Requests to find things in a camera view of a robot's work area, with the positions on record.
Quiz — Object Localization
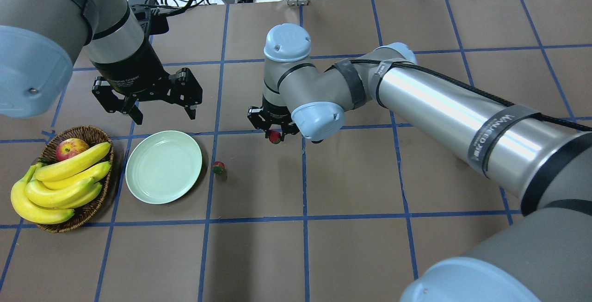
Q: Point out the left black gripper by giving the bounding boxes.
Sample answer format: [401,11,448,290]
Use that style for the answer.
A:
[92,54,203,125]

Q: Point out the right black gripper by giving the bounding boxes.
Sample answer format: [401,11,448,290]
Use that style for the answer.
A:
[247,96,300,142]

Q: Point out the red strawberry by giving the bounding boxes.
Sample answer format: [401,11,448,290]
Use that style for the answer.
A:
[211,161,226,175]
[269,129,281,144]

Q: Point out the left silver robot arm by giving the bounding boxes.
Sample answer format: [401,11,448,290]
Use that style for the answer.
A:
[0,0,203,125]

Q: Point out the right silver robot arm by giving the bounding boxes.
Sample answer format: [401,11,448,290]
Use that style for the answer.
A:
[247,24,592,302]

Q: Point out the pale green plate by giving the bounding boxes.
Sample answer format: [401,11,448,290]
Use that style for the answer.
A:
[125,130,203,204]

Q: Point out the woven wicker basket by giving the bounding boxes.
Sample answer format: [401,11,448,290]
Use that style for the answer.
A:
[33,125,115,233]

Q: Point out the red apple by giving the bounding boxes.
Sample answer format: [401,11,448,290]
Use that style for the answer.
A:
[55,138,90,161]

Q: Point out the yellow banana bunch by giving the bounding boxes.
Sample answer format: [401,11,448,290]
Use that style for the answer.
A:
[10,142,112,224]

